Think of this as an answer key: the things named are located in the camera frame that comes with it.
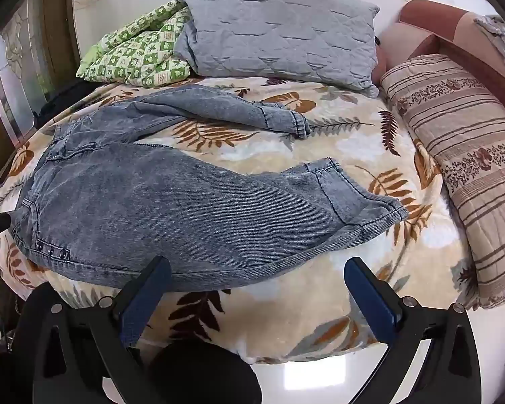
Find grey crumpled cloth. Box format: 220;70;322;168
473;13;505;68

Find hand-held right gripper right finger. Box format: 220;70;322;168
344;256;482;404

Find cream leaf-print blanket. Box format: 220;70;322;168
0;73;480;365

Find beige striped floral pillow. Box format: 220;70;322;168
379;54;505;310

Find green patterned quilt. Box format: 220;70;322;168
76;0;194;88

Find glass panel door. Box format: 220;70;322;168
0;0;74;148

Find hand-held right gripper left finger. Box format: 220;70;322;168
12;256;172;404

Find grey quilted pillow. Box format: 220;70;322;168
173;0;381;92

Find grey-blue denim pants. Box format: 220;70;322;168
9;84;410;293

